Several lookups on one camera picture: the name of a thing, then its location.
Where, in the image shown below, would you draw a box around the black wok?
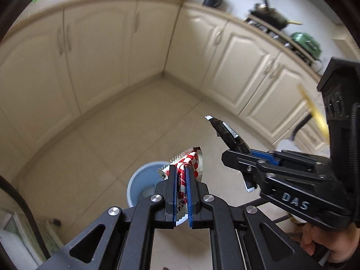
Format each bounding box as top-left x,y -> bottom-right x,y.
250,0 -> 290,30

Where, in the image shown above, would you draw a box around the black snack packet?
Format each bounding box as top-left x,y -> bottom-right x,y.
205,115 -> 259,193

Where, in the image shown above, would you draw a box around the black cable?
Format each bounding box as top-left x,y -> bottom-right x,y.
0,174 -> 47,268

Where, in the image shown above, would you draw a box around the person's right hand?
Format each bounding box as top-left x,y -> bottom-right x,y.
302,222 -> 360,263

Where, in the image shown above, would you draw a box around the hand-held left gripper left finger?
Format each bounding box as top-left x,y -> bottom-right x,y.
36,164 -> 180,270

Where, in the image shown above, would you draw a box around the red white checkered packet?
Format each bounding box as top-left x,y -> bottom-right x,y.
157,146 -> 203,227

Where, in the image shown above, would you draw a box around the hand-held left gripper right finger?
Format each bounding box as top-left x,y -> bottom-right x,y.
184,167 -> 324,270

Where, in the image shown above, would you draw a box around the cream base cabinets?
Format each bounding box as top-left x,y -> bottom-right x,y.
0,0 -> 332,175

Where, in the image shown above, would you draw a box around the beige kitchen countertop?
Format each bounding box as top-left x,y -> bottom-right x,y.
0,0 -> 324,77

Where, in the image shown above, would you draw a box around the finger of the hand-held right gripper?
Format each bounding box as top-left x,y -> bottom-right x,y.
221,149 -> 355,229
250,150 -> 335,175

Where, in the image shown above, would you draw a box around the black gas stove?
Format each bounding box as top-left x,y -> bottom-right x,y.
244,15 -> 316,66

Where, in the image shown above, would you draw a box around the grey metal frame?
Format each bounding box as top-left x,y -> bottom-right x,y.
0,207 -> 65,268

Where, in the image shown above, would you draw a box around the round white marble table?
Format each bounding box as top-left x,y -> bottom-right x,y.
298,84 -> 330,144

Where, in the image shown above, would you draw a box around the blue plastic bin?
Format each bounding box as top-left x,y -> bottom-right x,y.
127,162 -> 172,207

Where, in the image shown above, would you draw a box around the green electric cooker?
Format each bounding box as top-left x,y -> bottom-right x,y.
290,32 -> 322,59

